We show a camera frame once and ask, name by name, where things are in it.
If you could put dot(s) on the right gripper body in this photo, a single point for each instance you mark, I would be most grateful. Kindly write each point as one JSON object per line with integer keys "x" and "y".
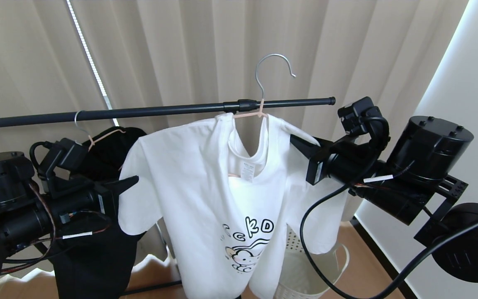
{"x": 342, "y": 162}

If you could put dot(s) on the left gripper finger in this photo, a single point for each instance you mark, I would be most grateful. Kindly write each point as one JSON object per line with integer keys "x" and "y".
{"x": 125, "y": 185}

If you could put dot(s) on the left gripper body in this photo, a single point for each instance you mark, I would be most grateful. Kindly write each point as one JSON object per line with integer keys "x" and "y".
{"x": 85, "y": 205}

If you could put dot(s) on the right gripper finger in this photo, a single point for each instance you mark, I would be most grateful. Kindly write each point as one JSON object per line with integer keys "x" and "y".
{"x": 305, "y": 147}

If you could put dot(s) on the black shorts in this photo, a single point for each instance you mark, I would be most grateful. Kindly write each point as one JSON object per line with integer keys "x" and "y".
{"x": 98, "y": 257}

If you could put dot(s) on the pink clothes hanger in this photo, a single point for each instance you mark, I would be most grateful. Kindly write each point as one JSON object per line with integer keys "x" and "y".
{"x": 259, "y": 83}
{"x": 98, "y": 137}

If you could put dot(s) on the white garment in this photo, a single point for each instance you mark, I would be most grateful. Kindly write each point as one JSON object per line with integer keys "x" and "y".
{"x": 201, "y": 187}

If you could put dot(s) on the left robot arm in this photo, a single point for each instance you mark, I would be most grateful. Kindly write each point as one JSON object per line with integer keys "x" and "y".
{"x": 2, "y": 199}

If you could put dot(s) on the black clothes rack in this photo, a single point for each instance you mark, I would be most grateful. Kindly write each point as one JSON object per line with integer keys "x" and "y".
{"x": 139, "y": 111}

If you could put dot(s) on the white laundry basket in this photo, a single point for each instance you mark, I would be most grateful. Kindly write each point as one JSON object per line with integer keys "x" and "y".
{"x": 301, "y": 274}

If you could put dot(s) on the beige curtain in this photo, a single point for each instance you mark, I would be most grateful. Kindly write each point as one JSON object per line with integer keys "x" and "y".
{"x": 181, "y": 50}

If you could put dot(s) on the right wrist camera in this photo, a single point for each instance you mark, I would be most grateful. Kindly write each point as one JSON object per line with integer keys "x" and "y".
{"x": 359, "y": 116}

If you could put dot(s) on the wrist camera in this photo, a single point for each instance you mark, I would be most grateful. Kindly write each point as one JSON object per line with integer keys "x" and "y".
{"x": 359, "y": 116}
{"x": 64, "y": 155}

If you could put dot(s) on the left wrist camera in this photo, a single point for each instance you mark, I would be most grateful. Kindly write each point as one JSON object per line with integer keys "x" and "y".
{"x": 64, "y": 155}

